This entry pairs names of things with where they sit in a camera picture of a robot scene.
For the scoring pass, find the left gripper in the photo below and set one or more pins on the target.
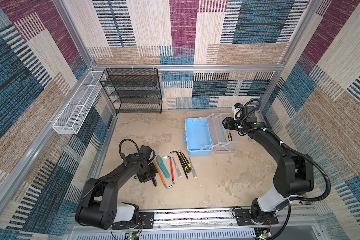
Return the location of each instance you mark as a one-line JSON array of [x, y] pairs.
[[153, 173]]

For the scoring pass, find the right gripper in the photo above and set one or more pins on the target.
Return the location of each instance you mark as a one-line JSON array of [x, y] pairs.
[[228, 123]]

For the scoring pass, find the yellow handled ratchet wrench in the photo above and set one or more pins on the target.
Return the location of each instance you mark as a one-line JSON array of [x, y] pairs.
[[230, 136]]

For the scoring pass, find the light blue plastic toolbox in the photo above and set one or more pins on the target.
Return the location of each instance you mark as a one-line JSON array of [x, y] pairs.
[[206, 134]]

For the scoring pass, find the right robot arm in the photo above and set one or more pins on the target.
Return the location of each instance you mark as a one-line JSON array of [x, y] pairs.
[[294, 176]]

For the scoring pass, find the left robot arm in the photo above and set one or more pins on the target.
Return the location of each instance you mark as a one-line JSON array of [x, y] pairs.
[[98, 206]]

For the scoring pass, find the teal utility knife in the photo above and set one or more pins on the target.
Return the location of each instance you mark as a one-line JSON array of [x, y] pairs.
[[162, 167]]

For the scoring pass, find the long black hex key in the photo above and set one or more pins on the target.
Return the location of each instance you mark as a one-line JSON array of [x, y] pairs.
[[181, 165]]

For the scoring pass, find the yellow black utility knife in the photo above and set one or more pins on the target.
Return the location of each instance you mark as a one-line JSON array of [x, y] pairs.
[[185, 163]]

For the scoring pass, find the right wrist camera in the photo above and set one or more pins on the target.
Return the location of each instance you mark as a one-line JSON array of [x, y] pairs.
[[237, 109]]

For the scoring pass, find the red handled hex key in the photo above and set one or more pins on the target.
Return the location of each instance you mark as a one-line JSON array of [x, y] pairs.
[[172, 172]]

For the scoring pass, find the orange handled hex key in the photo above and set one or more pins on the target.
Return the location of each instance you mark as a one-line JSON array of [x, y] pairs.
[[159, 172]]

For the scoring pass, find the small clear handled screwdriver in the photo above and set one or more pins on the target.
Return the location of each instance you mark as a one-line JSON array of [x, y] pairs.
[[177, 169]]

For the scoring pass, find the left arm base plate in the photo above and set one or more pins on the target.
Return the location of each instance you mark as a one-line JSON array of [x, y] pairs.
[[144, 219]]

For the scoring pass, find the black wire mesh shelf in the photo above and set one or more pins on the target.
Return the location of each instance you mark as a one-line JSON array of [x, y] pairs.
[[133, 90]]

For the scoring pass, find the white wire mesh basket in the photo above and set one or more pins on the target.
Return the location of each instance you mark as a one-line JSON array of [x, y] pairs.
[[75, 112]]

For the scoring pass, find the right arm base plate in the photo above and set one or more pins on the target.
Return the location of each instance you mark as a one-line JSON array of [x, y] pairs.
[[246, 217]]

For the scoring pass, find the aluminium front rail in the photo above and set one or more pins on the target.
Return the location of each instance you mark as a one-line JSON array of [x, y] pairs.
[[219, 224]]

